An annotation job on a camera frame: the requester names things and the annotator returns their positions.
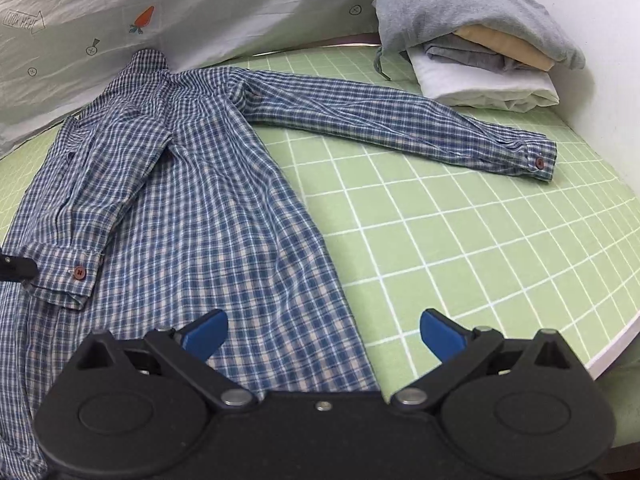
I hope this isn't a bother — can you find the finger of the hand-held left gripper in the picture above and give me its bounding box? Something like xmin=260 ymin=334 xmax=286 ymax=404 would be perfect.
xmin=0 ymin=254 xmax=39 ymax=284

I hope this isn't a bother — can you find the white folded garment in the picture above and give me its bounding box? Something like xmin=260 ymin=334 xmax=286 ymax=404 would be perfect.
xmin=407 ymin=47 xmax=561 ymax=114

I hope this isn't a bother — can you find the green grid mat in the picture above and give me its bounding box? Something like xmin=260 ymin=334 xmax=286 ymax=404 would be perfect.
xmin=0 ymin=42 xmax=640 ymax=397

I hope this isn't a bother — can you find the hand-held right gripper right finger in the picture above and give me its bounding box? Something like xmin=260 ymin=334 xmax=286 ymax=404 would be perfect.
xmin=390 ymin=309 xmax=577 ymax=411

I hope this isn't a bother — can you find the white carrot print sheet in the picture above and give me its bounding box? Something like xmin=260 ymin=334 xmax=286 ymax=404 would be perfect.
xmin=0 ymin=0 xmax=385 ymax=160

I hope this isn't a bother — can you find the blue plaid shirt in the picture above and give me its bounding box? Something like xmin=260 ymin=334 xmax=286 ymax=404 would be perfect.
xmin=0 ymin=49 xmax=558 ymax=480

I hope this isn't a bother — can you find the dark grey folded garment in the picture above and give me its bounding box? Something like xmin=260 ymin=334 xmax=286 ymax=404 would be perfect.
xmin=422 ymin=35 xmax=527 ymax=74

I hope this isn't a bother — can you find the light grey folded garment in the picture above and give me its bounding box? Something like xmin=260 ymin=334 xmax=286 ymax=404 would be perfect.
xmin=370 ymin=0 xmax=587 ymax=82

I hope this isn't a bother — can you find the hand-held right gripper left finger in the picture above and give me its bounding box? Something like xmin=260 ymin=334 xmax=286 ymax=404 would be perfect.
xmin=70 ymin=309 xmax=259 ymax=411

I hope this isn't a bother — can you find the beige folded garment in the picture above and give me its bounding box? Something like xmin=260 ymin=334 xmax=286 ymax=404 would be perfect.
xmin=452 ymin=24 xmax=557 ymax=73

